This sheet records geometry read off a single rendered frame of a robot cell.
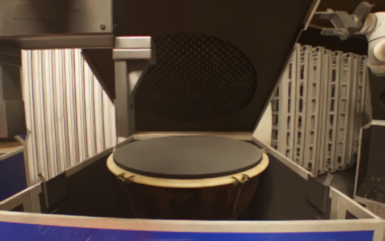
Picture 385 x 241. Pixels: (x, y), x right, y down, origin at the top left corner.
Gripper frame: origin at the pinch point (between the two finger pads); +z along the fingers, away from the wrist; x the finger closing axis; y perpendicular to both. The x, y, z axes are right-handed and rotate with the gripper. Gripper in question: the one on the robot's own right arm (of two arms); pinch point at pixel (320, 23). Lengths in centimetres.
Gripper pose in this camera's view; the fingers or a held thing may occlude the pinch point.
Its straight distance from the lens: 110.2
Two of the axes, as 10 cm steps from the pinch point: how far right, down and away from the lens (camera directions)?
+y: 0.3, 5.3, 8.5
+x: 0.2, -8.5, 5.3
